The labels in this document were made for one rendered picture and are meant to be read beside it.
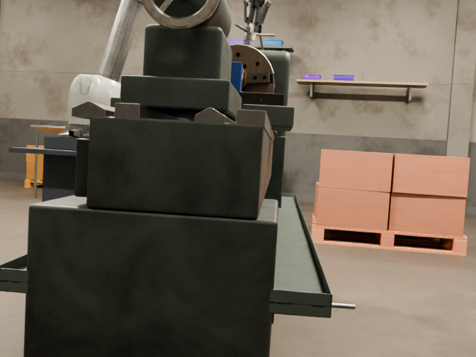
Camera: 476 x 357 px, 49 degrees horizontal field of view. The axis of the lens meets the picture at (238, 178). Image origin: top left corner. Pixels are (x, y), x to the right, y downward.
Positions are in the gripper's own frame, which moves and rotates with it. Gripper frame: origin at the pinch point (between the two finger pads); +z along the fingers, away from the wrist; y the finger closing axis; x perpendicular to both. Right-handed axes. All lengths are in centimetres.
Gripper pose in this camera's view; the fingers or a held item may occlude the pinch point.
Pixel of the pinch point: (251, 32)
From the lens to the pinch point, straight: 237.4
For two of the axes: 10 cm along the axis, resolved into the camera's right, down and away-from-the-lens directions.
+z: -1.8, 9.8, 0.7
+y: -8.4, -1.9, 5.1
